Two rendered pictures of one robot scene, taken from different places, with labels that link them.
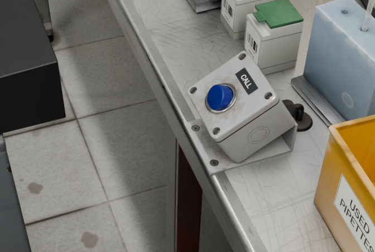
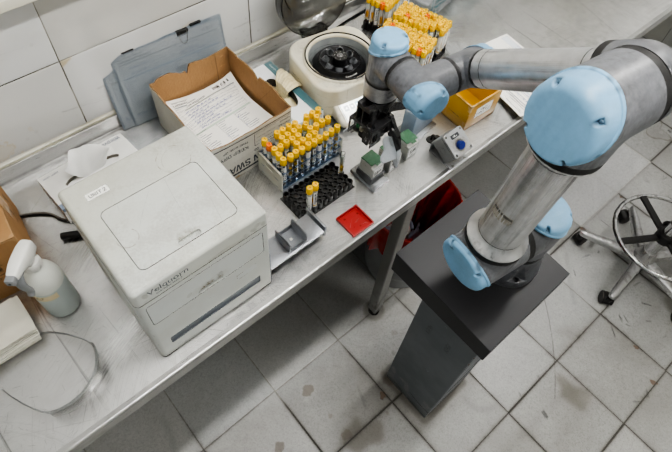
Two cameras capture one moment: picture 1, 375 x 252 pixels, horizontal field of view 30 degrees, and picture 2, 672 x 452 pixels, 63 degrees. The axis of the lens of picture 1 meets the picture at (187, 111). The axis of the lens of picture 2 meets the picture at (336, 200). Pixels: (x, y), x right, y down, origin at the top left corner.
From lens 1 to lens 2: 1.50 m
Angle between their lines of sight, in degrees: 65
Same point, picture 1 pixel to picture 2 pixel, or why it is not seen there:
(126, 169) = (244, 390)
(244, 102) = (461, 136)
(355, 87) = not seen: hidden behind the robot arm
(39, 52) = (477, 196)
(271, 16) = (411, 137)
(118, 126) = (204, 413)
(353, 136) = (465, 106)
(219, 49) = (406, 169)
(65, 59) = not seen: outside the picture
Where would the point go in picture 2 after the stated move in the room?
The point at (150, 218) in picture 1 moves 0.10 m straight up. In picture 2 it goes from (279, 359) to (279, 350)
